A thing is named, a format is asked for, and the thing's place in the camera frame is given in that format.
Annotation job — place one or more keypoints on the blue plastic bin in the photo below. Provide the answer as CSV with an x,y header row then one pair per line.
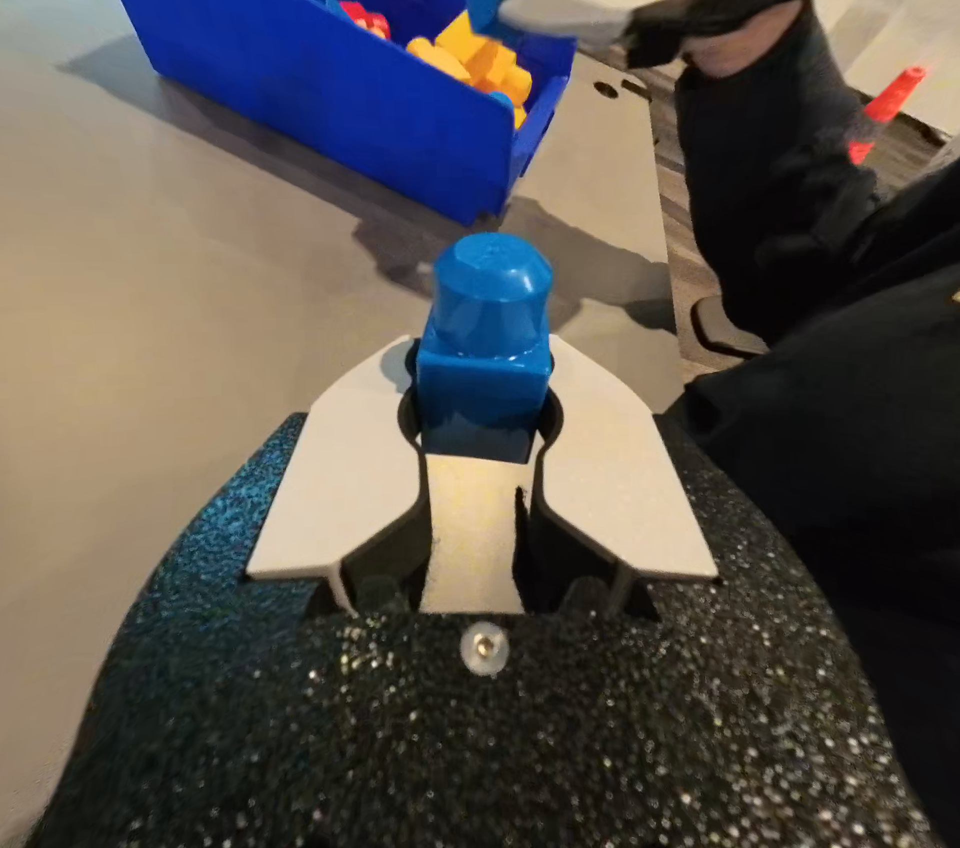
x,y
300,83

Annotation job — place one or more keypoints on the blue single-stud mega block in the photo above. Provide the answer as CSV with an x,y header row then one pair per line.
x,y
484,383

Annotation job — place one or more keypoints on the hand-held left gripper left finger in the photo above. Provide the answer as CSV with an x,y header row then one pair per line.
x,y
337,488

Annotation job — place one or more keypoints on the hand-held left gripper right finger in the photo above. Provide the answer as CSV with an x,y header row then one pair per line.
x,y
622,488

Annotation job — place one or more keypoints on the pile of mixed mega blocks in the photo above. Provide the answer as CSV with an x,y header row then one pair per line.
x,y
480,57

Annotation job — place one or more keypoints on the dark shoe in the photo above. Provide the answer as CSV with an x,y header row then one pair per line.
x,y
724,330

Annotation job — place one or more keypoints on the person's black clothing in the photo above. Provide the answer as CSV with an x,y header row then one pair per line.
x,y
862,450

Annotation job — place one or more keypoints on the orange traffic cone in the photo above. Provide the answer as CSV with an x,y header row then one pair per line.
x,y
889,105

